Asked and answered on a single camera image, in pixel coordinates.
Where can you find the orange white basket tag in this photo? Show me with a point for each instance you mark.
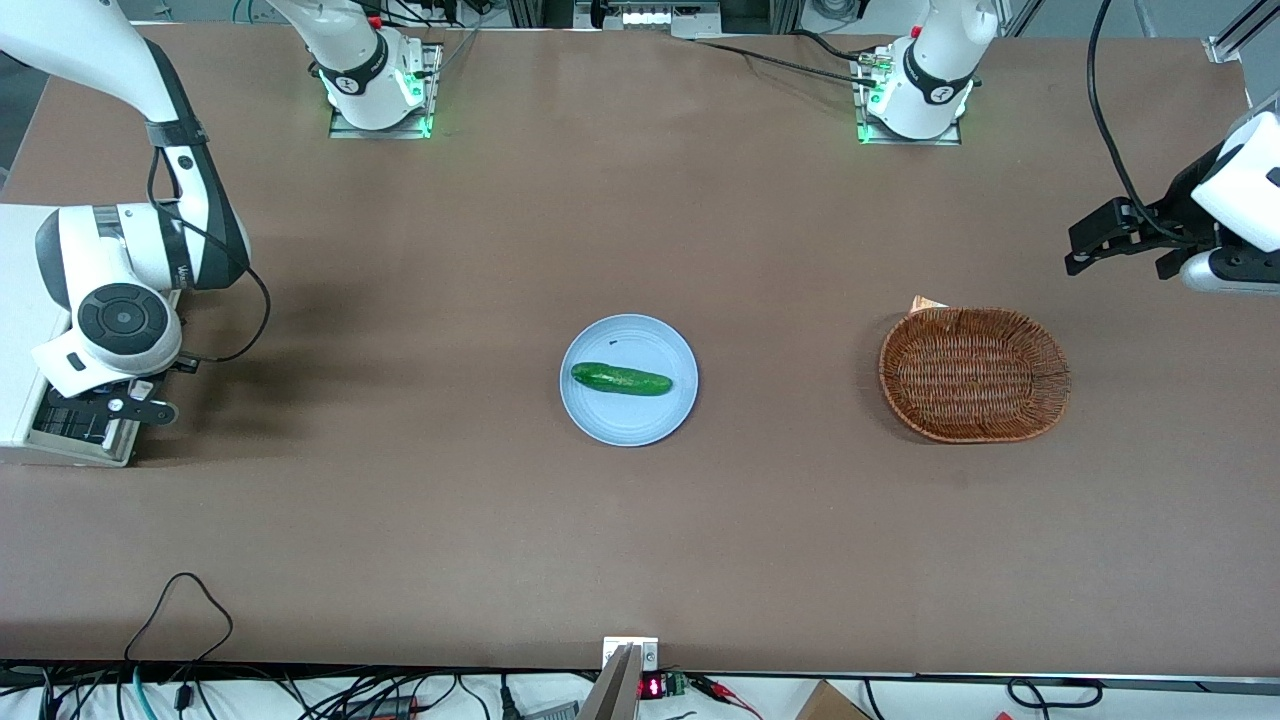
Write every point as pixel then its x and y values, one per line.
pixel 926 304

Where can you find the white lit electronics box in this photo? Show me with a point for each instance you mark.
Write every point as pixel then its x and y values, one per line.
pixel 650 17

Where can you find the aluminium frame profile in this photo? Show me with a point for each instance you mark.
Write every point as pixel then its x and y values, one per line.
pixel 1240 30

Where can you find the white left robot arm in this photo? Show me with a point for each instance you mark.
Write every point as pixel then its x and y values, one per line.
pixel 935 70

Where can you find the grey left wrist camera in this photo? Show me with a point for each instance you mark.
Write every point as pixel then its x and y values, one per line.
pixel 1230 272

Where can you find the red black clip leads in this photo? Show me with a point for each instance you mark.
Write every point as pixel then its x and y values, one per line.
pixel 725 692

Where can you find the grey metal camera mount bar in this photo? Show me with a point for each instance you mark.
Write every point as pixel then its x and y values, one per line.
pixel 615 690

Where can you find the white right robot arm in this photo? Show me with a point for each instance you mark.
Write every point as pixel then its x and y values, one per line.
pixel 130 250

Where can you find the light blue round plate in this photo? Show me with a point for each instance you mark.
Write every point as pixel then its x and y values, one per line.
pixel 630 420

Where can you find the brown oval wicker basket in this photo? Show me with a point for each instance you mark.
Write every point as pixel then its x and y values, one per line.
pixel 975 375

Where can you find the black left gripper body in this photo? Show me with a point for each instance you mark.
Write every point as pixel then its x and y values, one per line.
pixel 1176 211

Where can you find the black power adapter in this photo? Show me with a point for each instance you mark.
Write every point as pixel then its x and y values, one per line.
pixel 382 708

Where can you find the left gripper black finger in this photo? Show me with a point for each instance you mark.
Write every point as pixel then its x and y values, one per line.
pixel 1182 265
pixel 1105 232

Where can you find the red digit display module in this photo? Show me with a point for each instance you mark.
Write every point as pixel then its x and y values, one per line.
pixel 652 687

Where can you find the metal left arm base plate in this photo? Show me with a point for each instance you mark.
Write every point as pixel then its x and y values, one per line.
pixel 952 135

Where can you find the white toaster oven body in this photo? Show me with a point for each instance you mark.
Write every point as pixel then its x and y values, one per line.
pixel 15 300

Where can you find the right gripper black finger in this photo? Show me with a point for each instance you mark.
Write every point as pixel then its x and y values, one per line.
pixel 145 410

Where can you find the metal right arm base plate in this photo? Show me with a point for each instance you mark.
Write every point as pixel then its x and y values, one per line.
pixel 432 100

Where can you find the brown cardboard box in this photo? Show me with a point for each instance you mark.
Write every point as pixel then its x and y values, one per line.
pixel 830 703

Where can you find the green cucumber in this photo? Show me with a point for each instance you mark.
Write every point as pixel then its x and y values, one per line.
pixel 620 379

